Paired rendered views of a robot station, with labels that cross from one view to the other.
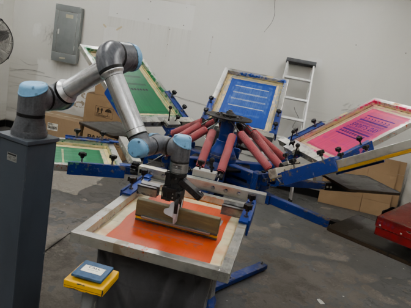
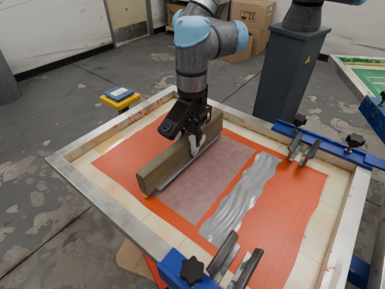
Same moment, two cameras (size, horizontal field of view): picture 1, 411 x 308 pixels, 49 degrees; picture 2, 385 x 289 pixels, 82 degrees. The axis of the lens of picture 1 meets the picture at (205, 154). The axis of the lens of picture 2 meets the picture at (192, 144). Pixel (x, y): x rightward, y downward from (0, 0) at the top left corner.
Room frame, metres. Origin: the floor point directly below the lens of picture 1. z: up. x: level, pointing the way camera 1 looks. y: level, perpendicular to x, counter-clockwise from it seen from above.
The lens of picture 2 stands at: (2.01, -0.35, 1.47)
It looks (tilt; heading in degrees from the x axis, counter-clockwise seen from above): 43 degrees down; 118
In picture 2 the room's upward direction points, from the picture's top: straight up
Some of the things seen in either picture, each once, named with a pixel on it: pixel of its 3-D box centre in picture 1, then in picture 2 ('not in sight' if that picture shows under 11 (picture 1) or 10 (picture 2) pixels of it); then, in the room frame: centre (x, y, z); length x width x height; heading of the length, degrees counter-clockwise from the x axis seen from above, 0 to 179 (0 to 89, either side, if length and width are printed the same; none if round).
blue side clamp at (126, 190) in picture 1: (136, 189); (316, 147); (2.12, 0.30, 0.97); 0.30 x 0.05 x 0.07; 170
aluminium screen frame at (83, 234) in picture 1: (177, 219); (207, 164); (1.83, 0.07, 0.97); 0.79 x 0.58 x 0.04; 170
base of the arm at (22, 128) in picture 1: (30, 123); (303, 13); (1.92, 0.77, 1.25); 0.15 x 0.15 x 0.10
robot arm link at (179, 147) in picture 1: (180, 148); (192, 46); (1.77, 0.10, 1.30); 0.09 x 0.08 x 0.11; 66
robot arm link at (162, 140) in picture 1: (157, 144); (219, 38); (1.79, 0.20, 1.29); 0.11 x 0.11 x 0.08; 66
